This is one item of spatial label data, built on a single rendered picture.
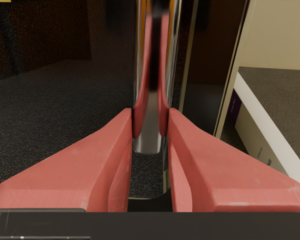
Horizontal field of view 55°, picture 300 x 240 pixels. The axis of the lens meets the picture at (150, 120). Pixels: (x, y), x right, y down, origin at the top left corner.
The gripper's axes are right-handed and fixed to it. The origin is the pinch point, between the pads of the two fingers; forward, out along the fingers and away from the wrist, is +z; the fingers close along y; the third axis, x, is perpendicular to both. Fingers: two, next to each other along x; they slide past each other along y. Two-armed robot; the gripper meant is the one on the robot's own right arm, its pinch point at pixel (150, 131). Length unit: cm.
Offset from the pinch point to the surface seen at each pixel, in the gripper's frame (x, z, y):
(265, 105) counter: 19.5, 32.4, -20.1
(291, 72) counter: 20, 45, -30
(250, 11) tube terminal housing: -3.3, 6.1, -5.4
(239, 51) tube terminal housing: -1.1, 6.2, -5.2
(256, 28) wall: 12, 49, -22
